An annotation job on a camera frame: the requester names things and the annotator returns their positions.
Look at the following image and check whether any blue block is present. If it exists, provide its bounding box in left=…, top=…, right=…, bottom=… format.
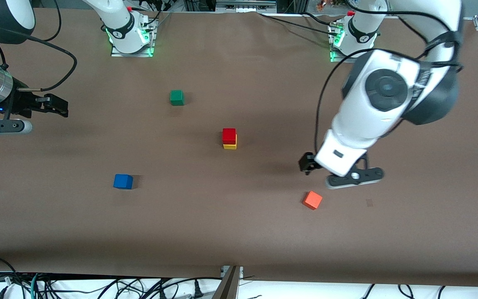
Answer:
left=113, top=174, right=134, bottom=190

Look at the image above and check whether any orange block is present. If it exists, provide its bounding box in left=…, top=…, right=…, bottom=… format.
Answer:
left=303, top=191, right=323, bottom=210

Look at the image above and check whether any colourful clutter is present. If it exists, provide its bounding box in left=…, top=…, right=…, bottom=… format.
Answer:
left=315, top=0, right=362, bottom=12

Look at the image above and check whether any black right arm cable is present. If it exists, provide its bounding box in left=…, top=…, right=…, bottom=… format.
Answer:
left=0, top=0, right=78, bottom=91

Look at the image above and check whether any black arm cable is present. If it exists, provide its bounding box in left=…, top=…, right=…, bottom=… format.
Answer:
left=314, top=0, right=463, bottom=156
left=0, top=0, right=78, bottom=91

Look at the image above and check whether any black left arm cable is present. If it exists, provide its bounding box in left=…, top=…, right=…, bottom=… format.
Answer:
left=314, top=0, right=463, bottom=156

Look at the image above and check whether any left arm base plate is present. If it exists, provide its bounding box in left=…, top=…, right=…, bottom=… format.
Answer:
left=329, top=22, right=374, bottom=64

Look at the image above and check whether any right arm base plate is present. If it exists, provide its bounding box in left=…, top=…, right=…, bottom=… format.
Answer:
left=110, top=17, right=157, bottom=58

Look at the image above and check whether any black cable across table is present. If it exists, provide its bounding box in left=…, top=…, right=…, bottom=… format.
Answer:
left=258, top=12, right=341, bottom=36

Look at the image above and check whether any metal bracket post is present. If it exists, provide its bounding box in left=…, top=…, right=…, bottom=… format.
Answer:
left=212, top=266, right=244, bottom=299

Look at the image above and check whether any aluminium rail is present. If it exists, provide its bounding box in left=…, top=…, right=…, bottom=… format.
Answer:
left=215, top=0, right=278, bottom=12

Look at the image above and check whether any black cable with plug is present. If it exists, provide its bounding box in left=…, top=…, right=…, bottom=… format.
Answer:
left=139, top=277, right=223, bottom=299

